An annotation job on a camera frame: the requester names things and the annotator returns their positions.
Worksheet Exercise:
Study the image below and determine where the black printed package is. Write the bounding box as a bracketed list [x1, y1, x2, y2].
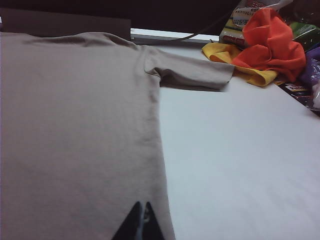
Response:
[273, 79, 320, 111]

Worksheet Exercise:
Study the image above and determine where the green bag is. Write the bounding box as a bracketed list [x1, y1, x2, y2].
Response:
[289, 21, 320, 54]

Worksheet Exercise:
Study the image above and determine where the orange cloth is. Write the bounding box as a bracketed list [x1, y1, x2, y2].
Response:
[231, 7, 307, 84]

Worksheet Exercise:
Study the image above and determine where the grey-brown desk divider panel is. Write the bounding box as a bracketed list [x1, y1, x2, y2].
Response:
[0, 0, 251, 42]

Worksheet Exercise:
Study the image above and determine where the beige T-shirt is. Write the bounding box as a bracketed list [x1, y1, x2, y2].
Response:
[0, 31, 236, 240]

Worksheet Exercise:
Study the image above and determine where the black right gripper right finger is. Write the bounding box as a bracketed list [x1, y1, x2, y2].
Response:
[142, 201, 166, 240]

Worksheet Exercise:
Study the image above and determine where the yellow cloth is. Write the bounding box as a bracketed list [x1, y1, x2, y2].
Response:
[201, 42, 279, 88]

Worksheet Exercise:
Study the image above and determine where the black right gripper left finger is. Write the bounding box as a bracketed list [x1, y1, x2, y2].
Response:
[116, 201, 143, 240]

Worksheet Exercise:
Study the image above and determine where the clear snack bag red print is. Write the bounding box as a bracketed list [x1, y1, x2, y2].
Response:
[218, 0, 292, 49]

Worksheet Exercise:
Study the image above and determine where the grey cable on desk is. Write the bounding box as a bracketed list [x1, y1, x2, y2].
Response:
[159, 9, 237, 43]

